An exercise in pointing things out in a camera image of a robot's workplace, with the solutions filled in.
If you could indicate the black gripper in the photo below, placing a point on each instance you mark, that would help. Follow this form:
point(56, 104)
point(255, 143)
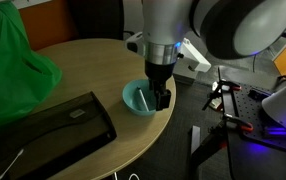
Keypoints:
point(159, 73)

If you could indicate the light blue bowl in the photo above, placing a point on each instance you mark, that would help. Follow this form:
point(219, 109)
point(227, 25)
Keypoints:
point(133, 98)

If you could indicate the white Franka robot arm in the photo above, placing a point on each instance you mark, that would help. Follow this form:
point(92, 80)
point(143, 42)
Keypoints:
point(223, 26)

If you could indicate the round wooden table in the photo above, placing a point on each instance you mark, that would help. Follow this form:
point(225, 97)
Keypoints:
point(116, 66)

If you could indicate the grey flat bar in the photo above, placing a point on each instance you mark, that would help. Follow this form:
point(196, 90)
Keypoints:
point(195, 138)

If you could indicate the black clamp with orange tip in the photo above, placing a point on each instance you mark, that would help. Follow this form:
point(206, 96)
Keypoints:
point(226, 87)
point(236, 124)

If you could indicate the black robot mounting board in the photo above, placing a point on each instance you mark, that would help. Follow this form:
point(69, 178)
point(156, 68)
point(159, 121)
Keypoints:
point(249, 106)

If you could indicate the black chair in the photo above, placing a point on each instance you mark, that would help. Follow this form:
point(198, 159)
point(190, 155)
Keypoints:
point(96, 18)

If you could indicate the black mesh tray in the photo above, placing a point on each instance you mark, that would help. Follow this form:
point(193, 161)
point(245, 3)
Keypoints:
point(56, 136)

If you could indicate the orange bench seat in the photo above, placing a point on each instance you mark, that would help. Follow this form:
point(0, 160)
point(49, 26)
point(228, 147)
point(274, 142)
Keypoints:
point(46, 23)

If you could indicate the green plastic bag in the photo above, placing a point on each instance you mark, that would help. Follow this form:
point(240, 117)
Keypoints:
point(9, 66)

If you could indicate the white stick in tray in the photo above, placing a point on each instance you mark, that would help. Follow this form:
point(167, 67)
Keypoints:
point(11, 163)

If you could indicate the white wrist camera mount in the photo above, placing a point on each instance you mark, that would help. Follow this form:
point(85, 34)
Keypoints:
point(193, 56)

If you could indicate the black stand post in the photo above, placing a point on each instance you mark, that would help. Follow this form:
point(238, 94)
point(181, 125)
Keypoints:
point(206, 146)

